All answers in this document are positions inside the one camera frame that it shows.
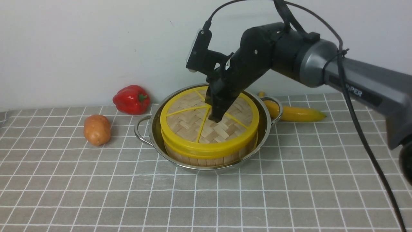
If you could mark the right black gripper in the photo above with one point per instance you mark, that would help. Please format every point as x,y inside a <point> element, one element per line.
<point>262,48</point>

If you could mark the yellow woven steamer lid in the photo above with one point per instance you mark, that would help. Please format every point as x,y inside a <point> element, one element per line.
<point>187,129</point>

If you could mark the bamboo steamer yellow rim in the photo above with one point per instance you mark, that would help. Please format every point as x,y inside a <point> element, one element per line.
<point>209,159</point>

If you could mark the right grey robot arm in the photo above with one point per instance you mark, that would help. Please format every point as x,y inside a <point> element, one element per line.
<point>313,62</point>

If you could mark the stainless steel pot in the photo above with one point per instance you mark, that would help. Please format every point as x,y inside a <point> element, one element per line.
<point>148,131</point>

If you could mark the yellow banana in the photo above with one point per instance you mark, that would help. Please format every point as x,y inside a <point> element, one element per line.
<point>279,111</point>

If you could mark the red bell pepper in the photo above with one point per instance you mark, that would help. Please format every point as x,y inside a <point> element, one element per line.
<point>132,100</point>

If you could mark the grey checked tablecloth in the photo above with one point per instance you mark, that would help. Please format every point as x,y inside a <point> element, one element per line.
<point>307,177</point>

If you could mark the brown potato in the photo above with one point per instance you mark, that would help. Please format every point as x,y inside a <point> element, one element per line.
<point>97,130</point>

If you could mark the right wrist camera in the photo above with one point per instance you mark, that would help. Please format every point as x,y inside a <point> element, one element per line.
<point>200,58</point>

